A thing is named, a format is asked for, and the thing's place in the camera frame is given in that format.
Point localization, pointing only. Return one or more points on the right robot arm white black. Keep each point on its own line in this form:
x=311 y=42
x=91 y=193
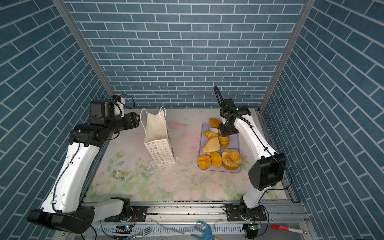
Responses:
x=267 y=170

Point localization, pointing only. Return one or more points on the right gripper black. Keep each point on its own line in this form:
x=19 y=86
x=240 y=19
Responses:
x=223 y=132

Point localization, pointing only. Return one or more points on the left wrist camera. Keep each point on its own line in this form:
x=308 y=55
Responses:
x=105 y=109

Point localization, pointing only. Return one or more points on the metal fork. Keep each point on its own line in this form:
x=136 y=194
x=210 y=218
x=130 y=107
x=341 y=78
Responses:
x=141 y=234

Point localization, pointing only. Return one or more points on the triangular sandwich bread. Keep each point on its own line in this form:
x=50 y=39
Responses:
x=213 y=145

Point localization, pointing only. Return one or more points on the small ridged oval bread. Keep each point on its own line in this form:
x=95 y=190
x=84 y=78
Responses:
x=224 y=141

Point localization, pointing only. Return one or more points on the red white marker pen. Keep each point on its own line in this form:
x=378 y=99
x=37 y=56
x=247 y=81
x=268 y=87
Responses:
x=288 y=229

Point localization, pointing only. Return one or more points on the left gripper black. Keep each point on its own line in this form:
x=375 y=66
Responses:
x=131 y=120

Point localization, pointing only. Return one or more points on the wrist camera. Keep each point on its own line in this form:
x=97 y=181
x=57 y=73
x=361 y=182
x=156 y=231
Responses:
x=105 y=109
x=228 y=107

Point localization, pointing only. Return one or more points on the round ridged bun bread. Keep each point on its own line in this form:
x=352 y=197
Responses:
x=204 y=162

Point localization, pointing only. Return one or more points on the white paper gift bag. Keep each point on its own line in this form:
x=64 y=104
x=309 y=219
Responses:
x=157 y=137

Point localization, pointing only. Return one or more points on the small croissant bread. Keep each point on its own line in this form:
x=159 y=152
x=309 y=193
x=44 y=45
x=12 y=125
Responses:
x=210 y=134

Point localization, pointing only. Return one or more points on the large twisted ring bread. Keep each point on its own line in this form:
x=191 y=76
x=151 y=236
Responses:
x=231 y=159

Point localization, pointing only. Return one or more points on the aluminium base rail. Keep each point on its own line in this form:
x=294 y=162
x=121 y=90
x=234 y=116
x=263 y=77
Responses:
x=274 y=211

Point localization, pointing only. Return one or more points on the small smooth oval bread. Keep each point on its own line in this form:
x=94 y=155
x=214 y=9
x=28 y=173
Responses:
x=216 y=159

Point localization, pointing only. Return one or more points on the teal plastic clamp tool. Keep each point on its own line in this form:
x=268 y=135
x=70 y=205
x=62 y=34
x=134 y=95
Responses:
x=206 y=232

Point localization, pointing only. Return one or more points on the long oval orange bread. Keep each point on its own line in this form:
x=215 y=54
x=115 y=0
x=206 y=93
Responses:
x=214 y=123

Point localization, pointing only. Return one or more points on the lavender plastic tray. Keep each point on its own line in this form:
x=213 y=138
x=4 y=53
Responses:
x=233 y=144

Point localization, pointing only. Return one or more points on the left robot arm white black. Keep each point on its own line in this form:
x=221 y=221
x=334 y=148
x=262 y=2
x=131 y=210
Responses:
x=62 y=210

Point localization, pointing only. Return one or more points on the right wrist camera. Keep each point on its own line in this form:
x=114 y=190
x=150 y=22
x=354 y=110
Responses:
x=228 y=107

